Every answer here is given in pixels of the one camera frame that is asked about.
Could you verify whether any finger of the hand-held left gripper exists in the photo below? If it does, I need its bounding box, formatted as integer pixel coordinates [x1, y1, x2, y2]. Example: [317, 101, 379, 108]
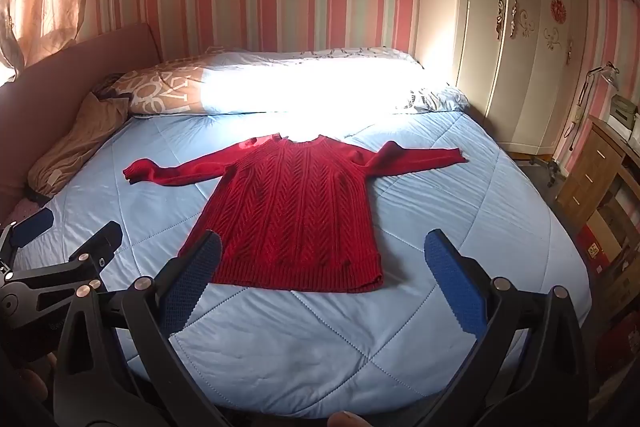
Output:
[0, 208, 55, 280]
[7, 221, 124, 308]

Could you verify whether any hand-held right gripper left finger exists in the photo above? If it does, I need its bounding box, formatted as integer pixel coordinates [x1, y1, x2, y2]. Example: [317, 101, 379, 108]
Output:
[52, 229, 246, 427]

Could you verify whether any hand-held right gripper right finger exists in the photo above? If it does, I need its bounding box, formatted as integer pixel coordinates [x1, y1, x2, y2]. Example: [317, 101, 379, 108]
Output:
[410, 229, 591, 427]

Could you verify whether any red knit sweater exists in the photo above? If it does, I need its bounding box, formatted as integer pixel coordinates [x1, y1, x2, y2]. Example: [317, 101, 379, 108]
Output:
[122, 133, 468, 295]

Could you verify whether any person's left hand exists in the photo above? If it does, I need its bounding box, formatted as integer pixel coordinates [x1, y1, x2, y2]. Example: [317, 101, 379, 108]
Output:
[0, 352, 53, 427]

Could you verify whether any tan cloth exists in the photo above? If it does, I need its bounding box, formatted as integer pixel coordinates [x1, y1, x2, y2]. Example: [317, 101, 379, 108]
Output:
[27, 92, 133, 200]

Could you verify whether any light blue quilt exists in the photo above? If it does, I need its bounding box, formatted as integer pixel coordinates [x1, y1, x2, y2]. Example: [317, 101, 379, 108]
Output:
[10, 109, 593, 420]

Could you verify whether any red cardboard box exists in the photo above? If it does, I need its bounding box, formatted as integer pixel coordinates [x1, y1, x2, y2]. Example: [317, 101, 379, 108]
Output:
[577, 212, 621, 273]

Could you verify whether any wheeled chair base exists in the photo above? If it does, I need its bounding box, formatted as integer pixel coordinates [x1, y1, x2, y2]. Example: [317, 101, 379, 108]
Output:
[520, 154, 568, 188]

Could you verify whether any dark cloth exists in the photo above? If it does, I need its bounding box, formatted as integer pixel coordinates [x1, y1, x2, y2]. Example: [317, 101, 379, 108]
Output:
[92, 74, 126, 100]

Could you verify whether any pink bed headboard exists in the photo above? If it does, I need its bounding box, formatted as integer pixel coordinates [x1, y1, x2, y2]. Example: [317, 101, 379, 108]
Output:
[0, 23, 166, 223]

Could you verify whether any wooden desk with drawers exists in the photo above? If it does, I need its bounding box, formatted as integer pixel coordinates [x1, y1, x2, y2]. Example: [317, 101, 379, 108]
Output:
[555, 114, 640, 308]

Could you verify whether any beige blue patterned pillow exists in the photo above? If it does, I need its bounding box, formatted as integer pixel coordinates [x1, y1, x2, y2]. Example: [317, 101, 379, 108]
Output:
[97, 46, 471, 116]

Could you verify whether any red patterned object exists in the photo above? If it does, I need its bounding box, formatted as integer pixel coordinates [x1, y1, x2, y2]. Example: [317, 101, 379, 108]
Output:
[600, 312, 640, 378]

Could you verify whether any cream ornate wardrobe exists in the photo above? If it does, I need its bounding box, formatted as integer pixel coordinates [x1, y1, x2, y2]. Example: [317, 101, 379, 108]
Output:
[452, 0, 588, 158]

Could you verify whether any grey desktop device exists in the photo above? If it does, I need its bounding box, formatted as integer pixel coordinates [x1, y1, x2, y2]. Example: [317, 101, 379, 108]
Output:
[607, 94, 638, 128]

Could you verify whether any white desk lamp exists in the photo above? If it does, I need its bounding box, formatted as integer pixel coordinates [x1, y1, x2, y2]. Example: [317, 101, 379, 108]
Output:
[580, 62, 621, 108]

